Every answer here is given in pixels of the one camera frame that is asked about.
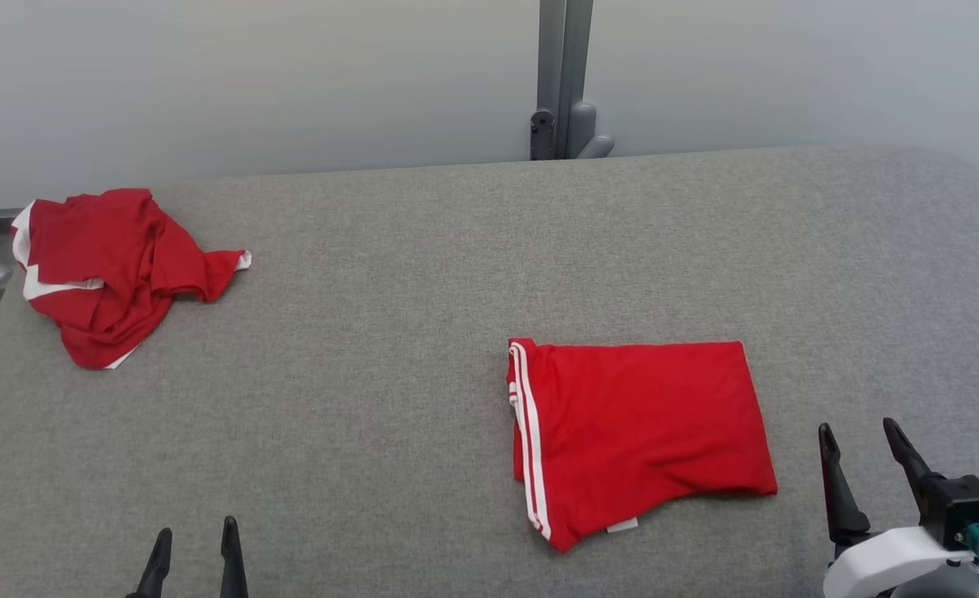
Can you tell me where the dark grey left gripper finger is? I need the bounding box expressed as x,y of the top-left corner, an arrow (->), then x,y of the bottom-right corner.
221,516 -> 249,598
128,527 -> 173,598

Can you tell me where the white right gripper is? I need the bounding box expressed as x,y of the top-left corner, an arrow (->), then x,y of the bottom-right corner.
818,418 -> 976,598

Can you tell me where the red shorts white hem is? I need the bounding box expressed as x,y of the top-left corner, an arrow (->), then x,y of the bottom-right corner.
12,189 -> 252,370

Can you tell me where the grey rounded post foot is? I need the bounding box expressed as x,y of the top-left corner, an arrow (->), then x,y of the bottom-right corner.
570,101 -> 614,159

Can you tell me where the grey metal partition post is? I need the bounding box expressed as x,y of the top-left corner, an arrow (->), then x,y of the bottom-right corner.
536,0 -> 595,159

